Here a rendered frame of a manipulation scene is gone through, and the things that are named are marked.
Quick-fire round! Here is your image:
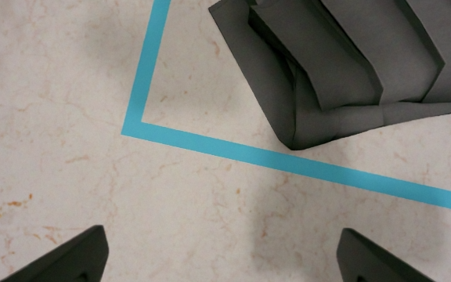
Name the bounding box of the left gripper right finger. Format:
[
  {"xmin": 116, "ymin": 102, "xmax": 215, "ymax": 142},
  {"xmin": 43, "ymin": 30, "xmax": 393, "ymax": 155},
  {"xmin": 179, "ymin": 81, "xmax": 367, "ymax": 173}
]
[{"xmin": 336, "ymin": 228, "xmax": 436, "ymax": 282}]

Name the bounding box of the dark grey pleated skirt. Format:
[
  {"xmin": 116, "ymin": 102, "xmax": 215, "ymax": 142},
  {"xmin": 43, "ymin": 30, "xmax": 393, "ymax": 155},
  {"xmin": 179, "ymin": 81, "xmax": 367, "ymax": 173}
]
[{"xmin": 208, "ymin": 0, "xmax": 451, "ymax": 150}]

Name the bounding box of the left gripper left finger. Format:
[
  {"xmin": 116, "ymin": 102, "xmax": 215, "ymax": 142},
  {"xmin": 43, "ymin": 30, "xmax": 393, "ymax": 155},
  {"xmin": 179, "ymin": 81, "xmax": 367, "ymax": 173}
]
[{"xmin": 0, "ymin": 225, "xmax": 110, "ymax": 282}]

